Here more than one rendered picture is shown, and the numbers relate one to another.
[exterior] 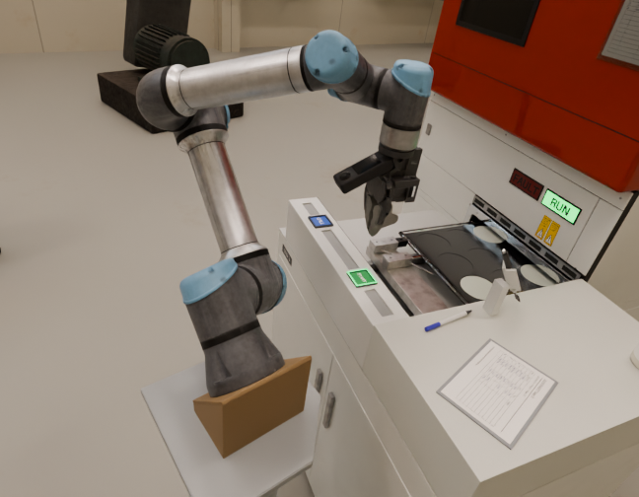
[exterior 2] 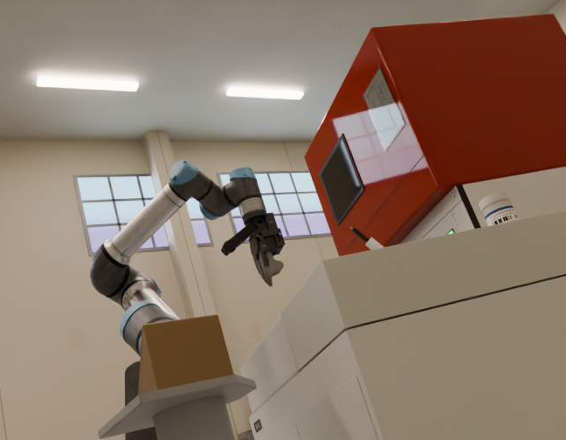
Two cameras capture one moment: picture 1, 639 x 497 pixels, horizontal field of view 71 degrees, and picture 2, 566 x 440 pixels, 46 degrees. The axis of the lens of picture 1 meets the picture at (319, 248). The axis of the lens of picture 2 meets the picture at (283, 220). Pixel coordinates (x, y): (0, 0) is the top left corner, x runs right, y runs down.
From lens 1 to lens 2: 1.43 m
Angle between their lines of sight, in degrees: 56
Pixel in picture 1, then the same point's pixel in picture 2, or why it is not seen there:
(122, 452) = not seen: outside the picture
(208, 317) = (137, 319)
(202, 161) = (138, 298)
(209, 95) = (128, 235)
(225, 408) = (146, 330)
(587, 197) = (448, 219)
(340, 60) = (183, 166)
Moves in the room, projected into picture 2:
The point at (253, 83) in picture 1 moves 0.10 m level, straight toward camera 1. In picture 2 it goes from (149, 210) to (141, 196)
